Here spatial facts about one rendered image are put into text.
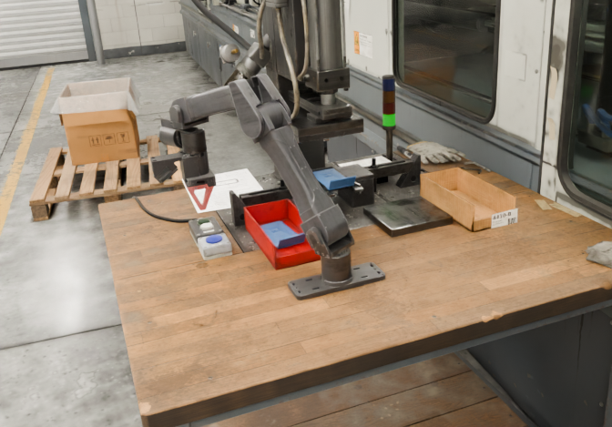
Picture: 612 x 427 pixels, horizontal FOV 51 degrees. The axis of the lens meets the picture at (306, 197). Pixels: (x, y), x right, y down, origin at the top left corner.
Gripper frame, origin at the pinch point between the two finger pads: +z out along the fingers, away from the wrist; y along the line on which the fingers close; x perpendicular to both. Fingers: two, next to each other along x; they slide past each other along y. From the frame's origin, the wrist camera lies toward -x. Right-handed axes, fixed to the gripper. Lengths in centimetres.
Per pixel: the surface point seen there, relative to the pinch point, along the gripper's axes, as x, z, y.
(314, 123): 30.9, -16.5, -0.6
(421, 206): 54, 6, 13
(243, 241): 7.5, 7.6, 8.7
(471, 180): 70, 2, 11
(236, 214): 8.4, 4.2, -1.1
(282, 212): 20.0, 5.0, 1.7
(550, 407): 94, 78, 21
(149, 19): 88, 43, -920
